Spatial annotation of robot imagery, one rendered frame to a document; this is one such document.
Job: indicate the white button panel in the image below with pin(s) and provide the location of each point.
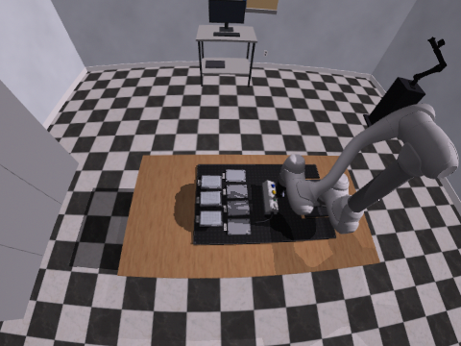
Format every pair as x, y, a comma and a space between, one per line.
269, 204

